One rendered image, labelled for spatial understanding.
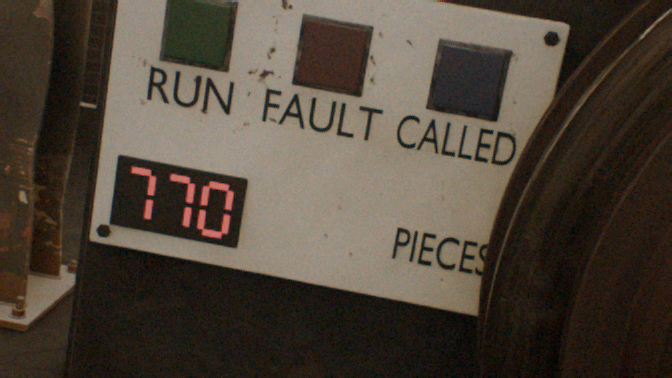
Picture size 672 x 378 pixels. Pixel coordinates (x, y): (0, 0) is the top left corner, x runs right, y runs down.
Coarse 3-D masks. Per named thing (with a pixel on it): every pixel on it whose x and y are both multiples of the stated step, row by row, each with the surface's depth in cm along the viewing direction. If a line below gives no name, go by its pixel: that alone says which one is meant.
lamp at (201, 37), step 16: (176, 0) 62; (192, 0) 61; (176, 16) 62; (192, 16) 62; (208, 16) 62; (224, 16) 61; (176, 32) 62; (192, 32) 62; (208, 32) 62; (224, 32) 62; (176, 48) 62; (192, 48) 62; (208, 48) 62; (224, 48) 62; (208, 64) 62
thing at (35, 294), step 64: (0, 0) 309; (64, 0) 338; (0, 64) 313; (64, 64) 342; (0, 128) 317; (64, 128) 346; (0, 192) 321; (64, 192) 350; (0, 256) 325; (0, 320) 316
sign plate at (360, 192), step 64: (128, 0) 62; (256, 0) 62; (320, 0) 61; (384, 0) 61; (128, 64) 63; (192, 64) 63; (256, 64) 62; (384, 64) 62; (512, 64) 61; (128, 128) 64; (192, 128) 64; (256, 128) 63; (320, 128) 63; (384, 128) 62; (448, 128) 62; (512, 128) 62; (128, 192) 64; (256, 192) 64; (320, 192) 64; (384, 192) 63; (448, 192) 63; (192, 256) 65; (256, 256) 65; (320, 256) 64; (384, 256) 64; (448, 256) 64
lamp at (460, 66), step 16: (448, 48) 61; (464, 48) 60; (448, 64) 61; (464, 64) 61; (480, 64) 61; (496, 64) 60; (448, 80) 61; (464, 80) 61; (480, 80) 61; (496, 80) 61; (448, 96) 61; (464, 96) 61; (480, 96) 61; (496, 96) 61; (480, 112) 61
